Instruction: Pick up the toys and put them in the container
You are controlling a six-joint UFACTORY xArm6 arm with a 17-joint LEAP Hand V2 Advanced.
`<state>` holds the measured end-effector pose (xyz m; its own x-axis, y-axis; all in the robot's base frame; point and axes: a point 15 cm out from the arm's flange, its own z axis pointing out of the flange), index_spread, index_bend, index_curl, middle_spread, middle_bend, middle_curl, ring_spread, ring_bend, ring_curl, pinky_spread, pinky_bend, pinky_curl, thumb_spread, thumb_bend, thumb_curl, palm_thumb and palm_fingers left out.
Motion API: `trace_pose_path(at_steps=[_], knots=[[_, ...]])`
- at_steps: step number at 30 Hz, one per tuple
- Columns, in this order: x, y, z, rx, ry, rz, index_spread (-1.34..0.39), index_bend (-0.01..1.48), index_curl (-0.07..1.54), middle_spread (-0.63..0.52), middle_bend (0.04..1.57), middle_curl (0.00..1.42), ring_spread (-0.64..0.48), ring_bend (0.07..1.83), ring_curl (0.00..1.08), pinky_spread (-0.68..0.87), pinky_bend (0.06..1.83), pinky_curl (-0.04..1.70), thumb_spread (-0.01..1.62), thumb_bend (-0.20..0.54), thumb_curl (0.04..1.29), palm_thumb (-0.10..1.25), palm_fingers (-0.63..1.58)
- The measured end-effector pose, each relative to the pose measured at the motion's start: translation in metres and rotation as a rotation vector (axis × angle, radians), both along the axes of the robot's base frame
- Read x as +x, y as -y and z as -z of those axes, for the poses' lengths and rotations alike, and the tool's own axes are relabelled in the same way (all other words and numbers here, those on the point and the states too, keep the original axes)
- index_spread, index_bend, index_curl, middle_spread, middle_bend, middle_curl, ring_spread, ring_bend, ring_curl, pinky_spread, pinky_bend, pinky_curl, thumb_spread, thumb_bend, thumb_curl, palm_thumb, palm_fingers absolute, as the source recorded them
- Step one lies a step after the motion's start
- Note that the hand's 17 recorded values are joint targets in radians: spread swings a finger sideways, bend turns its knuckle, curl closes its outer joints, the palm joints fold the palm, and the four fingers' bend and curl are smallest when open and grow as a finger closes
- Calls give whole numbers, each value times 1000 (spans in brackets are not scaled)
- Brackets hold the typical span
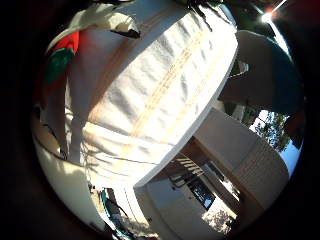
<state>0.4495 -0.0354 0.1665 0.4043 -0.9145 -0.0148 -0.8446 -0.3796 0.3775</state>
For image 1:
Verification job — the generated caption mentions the red plush toy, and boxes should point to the red plush toy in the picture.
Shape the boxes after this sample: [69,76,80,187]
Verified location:
[39,31,81,101]

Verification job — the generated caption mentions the white striped tablecloth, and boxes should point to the white striped tablecloth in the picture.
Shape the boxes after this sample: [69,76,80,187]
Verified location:
[64,4,239,188]

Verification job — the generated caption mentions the dark building window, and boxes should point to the dark building window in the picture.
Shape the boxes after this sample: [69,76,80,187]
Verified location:
[187,178,217,211]

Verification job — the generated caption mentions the leafy tree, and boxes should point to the leafy tree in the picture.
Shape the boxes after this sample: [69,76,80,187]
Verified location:
[243,106,294,154]

